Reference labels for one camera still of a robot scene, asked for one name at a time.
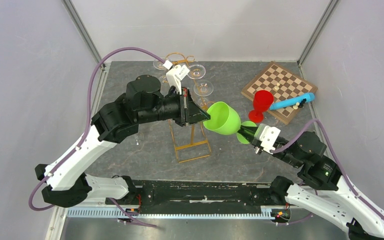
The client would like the white chess pawn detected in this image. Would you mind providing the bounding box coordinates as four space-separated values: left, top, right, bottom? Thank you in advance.
293 102 300 109

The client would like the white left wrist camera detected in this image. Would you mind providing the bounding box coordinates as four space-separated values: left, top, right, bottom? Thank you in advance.
163 60 190 94

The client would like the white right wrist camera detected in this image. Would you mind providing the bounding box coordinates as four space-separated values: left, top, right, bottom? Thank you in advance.
252 123 281 154

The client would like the gold wire glass rack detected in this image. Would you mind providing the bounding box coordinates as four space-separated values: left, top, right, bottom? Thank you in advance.
166 52 212 163

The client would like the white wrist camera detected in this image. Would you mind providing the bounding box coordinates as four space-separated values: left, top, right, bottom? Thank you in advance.
252 123 281 154
163 60 190 94

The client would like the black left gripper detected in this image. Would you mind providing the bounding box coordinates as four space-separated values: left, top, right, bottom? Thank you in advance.
138 87 212 128

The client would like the red wine glass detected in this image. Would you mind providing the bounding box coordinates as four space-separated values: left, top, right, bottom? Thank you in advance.
248 90 274 124

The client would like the green wine glass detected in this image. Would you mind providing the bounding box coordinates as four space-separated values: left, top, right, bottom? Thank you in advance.
203 101 257 144

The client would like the black chess piece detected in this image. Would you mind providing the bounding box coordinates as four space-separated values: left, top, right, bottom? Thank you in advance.
298 100 305 108

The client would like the wooden chessboard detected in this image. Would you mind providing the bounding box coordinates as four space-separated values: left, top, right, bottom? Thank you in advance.
241 61 318 125

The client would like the clear wine glass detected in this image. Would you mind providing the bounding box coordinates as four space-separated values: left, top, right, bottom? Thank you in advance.
187 64 206 80
193 80 214 97
152 57 169 70

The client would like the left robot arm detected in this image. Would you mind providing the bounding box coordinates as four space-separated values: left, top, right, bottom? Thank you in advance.
35 75 211 208

